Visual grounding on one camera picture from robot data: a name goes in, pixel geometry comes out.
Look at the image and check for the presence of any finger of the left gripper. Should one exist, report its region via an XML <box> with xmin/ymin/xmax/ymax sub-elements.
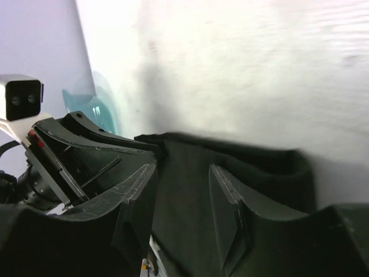
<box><xmin>33</xmin><ymin>118</ymin><xmax>155</xmax><ymax>201</ymax></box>
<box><xmin>62</xmin><ymin>111</ymin><xmax>161</xmax><ymax>158</ymax></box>

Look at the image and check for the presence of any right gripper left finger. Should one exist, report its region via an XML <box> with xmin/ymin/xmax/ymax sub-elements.
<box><xmin>62</xmin><ymin>164</ymin><xmax>157</xmax><ymax>260</ymax></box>

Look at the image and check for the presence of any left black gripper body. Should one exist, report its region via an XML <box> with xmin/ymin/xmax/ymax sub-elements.
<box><xmin>1</xmin><ymin>138</ymin><xmax>89</xmax><ymax>211</ymax></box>

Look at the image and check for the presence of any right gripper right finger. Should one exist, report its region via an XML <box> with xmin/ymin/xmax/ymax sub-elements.
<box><xmin>209</xmin><ymin>164</ymin><xmax>317</xmax><ymax>274</ymax></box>

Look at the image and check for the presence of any black long sleeve shirt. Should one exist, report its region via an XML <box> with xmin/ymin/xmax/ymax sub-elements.
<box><xmin>136</xmin><ymin>133</ymin><xmax>316</xmax><ymax>276</ymax></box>

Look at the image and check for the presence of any translucent blue plastic bin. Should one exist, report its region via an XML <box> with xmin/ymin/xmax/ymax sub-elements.
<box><xmin>62</xmin><ymin>70</ymin><xmax>121</xmax><ymax>135</ymax></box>

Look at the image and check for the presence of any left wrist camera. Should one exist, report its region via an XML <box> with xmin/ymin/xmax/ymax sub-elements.
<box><xmin>1</xmin><ymin>74</ymin><xmax>52</xmax><ymax>143</ymax></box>

